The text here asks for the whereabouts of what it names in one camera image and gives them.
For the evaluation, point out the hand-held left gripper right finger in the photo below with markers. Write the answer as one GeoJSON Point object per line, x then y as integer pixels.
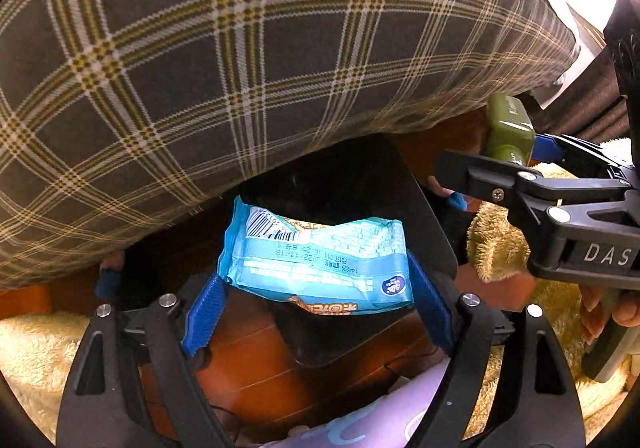
{"type": "Point", "coordinates": [431, 300]}

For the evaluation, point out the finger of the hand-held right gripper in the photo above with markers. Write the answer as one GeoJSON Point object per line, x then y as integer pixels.
{"type": "Point", "coordinates": [547, 148]}
{"type": "Point", "coordinates": [480, 175]}

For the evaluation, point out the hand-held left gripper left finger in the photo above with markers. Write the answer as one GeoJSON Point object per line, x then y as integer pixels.
{"type": "Point", "coordinates": [205, 315]}

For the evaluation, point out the green small bottle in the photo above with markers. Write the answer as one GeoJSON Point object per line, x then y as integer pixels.
{"type": "Point", "coordinates": [507, 127]}

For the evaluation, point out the light blue snack packet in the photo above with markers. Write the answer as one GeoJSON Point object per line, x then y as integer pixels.
{"type": "Point", "coordinates": [310, 253]}

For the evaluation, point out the person's right hand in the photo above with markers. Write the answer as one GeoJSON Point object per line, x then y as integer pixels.
{"type": "Point", "coordinates": [592, 310]}

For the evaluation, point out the small blue pink object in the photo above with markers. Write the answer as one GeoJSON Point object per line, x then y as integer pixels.
{"type": "Point", "coordinates": [452, 200]}
{"type": "Point", "coordinates": [107, 280]}

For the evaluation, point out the cream fluffy rug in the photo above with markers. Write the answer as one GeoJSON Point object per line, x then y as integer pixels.
{"type": "Point", "coordinates": [492, 238]}

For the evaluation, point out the purple packet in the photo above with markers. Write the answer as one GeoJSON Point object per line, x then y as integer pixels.
{"type": "Point", "coordinates": [360, 420]}

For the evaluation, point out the brown plaid cloth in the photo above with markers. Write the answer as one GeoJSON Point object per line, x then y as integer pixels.
{"type": "Point", "coordinates": [250, 52]}

